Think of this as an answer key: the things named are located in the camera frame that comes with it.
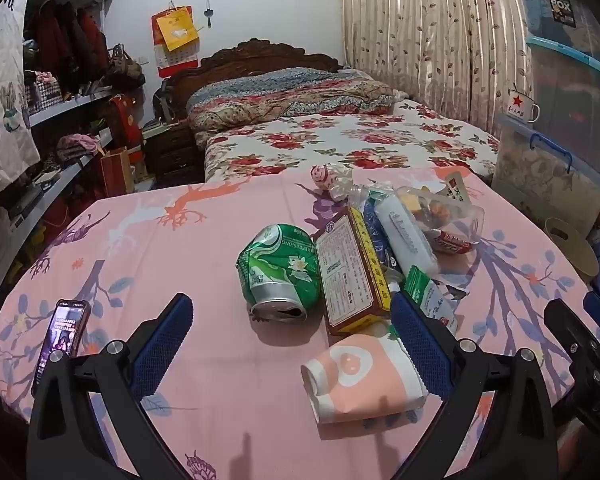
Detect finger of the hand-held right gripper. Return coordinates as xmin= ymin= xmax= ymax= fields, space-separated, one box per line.
xmin=543 ymin=291 xmax=600 ymax=361

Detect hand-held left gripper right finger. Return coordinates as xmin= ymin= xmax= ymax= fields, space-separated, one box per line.
xmin=389 ymin=290 xmax=558 ymax=480

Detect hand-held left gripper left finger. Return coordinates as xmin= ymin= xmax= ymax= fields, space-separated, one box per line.
xmin=26 ymin=292 xmax=196 ymax=480

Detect green white sachet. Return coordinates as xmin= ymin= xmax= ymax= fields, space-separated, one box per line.
xmin=402 ymin=265 xmax=459 ymax=336

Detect peach white paper cup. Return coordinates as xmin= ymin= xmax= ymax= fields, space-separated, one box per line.
xmin=300 ymin=334 xmax=427 ymax=426

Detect beige wastebasket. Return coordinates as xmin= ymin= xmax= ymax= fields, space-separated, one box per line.
xmin=544 ymin=217 xmax=600 ymax=286

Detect brown yellow cardboard box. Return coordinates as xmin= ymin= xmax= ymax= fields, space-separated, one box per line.
xmin=312 ymin=206 xmax=406 ymax=337

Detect red white wrapper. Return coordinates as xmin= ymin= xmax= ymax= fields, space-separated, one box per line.
xmin=427 ymin=228 xmax=476 ymax=256

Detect blue patterned packet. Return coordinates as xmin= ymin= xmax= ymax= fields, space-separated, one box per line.
xmin=364 ymin=209 xmax=406 ymax=281

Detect white plastic packet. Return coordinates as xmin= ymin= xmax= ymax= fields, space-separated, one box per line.
xmin=372 ymin=194 xmax=441 ymax=277

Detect crushed green drink can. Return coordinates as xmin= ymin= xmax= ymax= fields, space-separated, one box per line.
xmin=236 ymin=222 xmax=323 ymax=322

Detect clear plastic bottle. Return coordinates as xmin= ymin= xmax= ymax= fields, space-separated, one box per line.
xmin=395 ymin=186 xmax=486 ymax=256

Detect white green printed packet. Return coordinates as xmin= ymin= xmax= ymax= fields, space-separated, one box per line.
xmin=442 ymin=170 xmax=473 ymax=203

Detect pink smiley candy wrapper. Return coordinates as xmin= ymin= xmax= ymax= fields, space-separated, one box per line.
xmin=309 ymin=164 xmax=353 ymax=201

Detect pink printed tablecloth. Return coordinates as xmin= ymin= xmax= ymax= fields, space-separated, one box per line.
xmin=0 ymin=167 xmax=600 ymax=480

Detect black smartphone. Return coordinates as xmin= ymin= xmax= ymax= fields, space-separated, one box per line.
xmin=31 ymin=299 xmax=92 ymax=397

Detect brown paper bag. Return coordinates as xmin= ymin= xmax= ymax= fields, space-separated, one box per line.
xmin=100 ymin=146 xmax=136 ymax=198

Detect dark wooden nightstand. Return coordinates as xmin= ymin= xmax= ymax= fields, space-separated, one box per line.
xmin=142 ymin=120 xmax=206 ymax=191

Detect white enamel mug red star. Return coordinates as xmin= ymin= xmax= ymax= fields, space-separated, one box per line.
xmin=507 ymin=87 xmax=541 ymax=123

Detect pink folded clothing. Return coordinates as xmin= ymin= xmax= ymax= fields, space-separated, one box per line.
xmin=56 ymin=132 xmax=106 ymax=161

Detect storage box teal lid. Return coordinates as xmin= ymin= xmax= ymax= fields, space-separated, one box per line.
xmin=525 ymin=35 xmax=600 ymax=173

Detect white floral bedsheet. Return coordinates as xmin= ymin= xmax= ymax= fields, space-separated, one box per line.
xmin=202 ymin=100 xmax=501 ymax=186

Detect red gift bag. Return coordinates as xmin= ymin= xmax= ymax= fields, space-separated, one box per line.
xmin=107 ymin=95 xmax=143 ymax=151

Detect grey metal shelf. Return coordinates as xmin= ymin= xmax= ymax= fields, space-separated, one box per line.
xmin=0 ymin=0 xmax=146 ymax=321

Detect floral quilt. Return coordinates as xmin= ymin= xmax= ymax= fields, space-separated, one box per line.
xmin=186 ymin=67 xmax=398 ymax=136

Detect brown handbag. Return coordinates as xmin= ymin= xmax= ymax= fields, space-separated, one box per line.
xmin=105 ymin=44 xmax=147 ymax=88

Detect carved wooden headboard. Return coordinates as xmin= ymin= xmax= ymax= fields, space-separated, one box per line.
xmin=167 ymin=37 xmax=343 ymax=121

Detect leaf patterned curtain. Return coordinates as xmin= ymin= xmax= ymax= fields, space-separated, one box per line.
xmin=336 ymin=0 xmax=533 ymax=136

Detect storage box black label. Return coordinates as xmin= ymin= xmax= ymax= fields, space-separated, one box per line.
xmin=510 ymin=0 xmax=600 ymax=66

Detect yellow paper bag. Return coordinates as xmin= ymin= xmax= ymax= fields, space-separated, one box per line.
xmin=157 ymin=10 xmax=201 ymax=52

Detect hanging red coats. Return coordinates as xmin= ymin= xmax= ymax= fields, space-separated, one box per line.
xmin=25 ymin=0 xmax=111 ymax=96

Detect white printed hanging cloth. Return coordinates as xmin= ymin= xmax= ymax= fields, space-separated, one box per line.
xmin=0 ymin=0 xmax=43 ymax=211

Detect clear storage box blue handle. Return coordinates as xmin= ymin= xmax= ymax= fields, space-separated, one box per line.
xmin=490 ymin=112 xmax=600 ymax=241

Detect red wall calendar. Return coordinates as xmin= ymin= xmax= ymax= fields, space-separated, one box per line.
xmin=151 ymin=0 xmax=202 ymax=78

